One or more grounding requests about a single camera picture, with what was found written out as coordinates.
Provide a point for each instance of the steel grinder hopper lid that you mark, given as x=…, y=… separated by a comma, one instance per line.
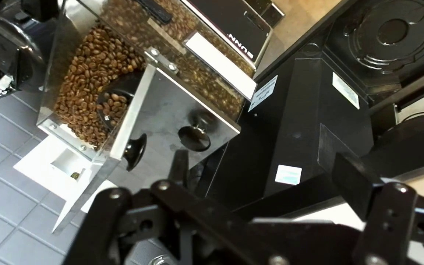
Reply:
x=173, y=105

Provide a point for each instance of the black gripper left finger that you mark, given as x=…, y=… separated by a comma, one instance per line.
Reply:
x=183, y=221

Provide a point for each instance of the large black coffee brewer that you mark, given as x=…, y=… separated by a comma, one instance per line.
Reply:
x=315, y=122

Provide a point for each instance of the steel airpot black top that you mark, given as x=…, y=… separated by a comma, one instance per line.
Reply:
x=6, y=52

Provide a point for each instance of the black coffee grinder with hopper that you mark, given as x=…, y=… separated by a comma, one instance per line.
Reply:
x=124, y=44

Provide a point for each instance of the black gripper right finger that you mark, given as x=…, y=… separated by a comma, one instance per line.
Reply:
x=386, y=221

